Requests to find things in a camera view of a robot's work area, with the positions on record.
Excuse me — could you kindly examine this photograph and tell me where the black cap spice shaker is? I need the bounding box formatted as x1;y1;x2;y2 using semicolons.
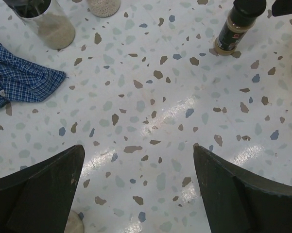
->
214;0;267;56

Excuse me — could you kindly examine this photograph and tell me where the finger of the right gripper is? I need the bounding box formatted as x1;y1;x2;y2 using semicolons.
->
272;0;292;17

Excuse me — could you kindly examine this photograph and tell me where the front centre glass jar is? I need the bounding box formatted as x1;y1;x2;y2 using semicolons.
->
64;210;85;233

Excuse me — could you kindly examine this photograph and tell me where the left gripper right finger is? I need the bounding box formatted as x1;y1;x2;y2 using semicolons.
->
193;146;292;233

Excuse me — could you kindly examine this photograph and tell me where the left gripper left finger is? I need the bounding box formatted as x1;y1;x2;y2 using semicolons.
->
0;145;85;233

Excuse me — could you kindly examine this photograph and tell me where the blue checkered shirt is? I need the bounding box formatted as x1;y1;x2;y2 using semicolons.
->
0;43;67;108

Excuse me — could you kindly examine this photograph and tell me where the taped lid glass jar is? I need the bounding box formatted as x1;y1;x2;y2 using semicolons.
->
5;0;75;50

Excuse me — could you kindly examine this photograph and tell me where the back right glass jar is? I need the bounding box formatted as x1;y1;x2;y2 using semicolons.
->
87;0;121;18

